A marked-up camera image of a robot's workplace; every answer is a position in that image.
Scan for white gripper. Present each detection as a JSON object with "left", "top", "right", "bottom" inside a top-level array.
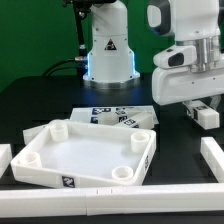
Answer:
[{"left": 152, "top": 45, "right": 224, "bottom": 119}]

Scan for black cables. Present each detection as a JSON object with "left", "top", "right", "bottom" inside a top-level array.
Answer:
[{"left": 41, "top": 57, "right": 88, "bottom": 78}]

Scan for white front fence rail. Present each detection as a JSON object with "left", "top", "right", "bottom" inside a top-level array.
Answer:
[{"left": 0, "top": 183, "right": 224, "bottom": 218}]

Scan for white fence block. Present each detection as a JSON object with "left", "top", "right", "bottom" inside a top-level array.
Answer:
[
  {"left": 0, "top": 144, "right": 12, "bottom": 178},
  {"left": 200, "top": 137, "right": 224, "bottom": 183}
]

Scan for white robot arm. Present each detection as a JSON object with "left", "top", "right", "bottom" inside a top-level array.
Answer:
[{"left": 83, "top": 0, "right": 224, "bottom": 105}]

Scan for white marker sheet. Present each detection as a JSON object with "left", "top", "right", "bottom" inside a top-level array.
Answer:
[{"left": 70, "top": 105, "right": 159, "bottom": 125}]

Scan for white right fence block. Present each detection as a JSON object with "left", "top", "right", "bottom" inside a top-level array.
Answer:
[{"left": 200, "top": 137, "right": 224, "bottom": 183}]

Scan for white desk top tray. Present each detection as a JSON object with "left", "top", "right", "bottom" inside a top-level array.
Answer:
[{"left": 11, "top": 121, "right": 156, "bottom": 188}]

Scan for white left fence block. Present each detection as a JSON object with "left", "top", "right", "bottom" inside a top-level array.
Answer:
[{"left": 0, "top": 144, "right": 12, "bottom": 178}]

